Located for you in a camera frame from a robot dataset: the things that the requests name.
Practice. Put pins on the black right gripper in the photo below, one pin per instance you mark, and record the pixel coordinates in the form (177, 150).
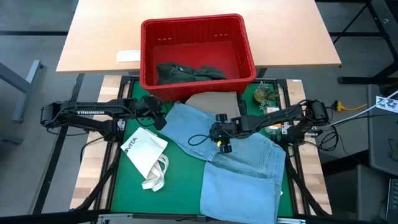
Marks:
(231, 127)

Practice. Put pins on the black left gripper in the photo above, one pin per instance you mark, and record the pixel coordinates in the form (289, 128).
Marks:
(150, 109)

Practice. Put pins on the dark blue denim jeans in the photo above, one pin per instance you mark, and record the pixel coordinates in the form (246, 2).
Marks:
(242, 107)

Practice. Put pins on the beige garment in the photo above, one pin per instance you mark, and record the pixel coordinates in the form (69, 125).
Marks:
(214, 102)

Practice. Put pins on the cream canvas tote bag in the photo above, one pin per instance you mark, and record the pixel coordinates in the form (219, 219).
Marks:
(144, 152)

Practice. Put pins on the dark green garment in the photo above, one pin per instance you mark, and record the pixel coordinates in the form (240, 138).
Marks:
(186, 74)

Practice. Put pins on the light blue jeans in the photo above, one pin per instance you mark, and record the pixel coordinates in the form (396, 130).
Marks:
(242, 193)

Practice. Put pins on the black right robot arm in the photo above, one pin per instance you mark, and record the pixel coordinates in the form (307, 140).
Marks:
(280, 115)

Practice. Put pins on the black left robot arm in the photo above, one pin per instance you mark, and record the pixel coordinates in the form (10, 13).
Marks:
(90, 112)

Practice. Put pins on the red plastic laundry basket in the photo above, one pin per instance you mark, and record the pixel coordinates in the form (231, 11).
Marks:
(192, 37)

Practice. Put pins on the white crinkled packet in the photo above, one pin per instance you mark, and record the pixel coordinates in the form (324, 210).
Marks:
(272, 109)

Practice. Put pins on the potted artificial succulent plant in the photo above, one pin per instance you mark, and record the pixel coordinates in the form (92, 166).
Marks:
(262, 95)

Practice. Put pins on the green table mat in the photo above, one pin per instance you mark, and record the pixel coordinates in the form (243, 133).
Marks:
(180, 186)

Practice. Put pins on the white paper strip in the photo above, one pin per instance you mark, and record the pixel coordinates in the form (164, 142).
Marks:
(128, 56)

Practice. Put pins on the light wooden desk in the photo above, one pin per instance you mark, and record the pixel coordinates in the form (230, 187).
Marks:
(93, 37)

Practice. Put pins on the grey cabinet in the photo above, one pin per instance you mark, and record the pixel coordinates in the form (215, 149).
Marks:
(351, 193)

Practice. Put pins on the grey desk leg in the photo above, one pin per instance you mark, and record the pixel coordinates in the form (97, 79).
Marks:
(28, 87)

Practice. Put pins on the grey machine housing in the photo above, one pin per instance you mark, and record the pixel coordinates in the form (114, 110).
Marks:
(382, 140)

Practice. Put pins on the white fiducial marker tag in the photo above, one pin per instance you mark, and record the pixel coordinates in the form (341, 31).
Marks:
(387, 104)

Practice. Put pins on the black keyboard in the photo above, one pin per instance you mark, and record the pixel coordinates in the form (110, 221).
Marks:
(393, 199)

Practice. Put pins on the black aluminium table frame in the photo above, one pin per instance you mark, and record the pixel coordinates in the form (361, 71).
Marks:
(294, 199)

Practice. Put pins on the black desk leg frame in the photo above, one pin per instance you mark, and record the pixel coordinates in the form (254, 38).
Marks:
(357, 80)

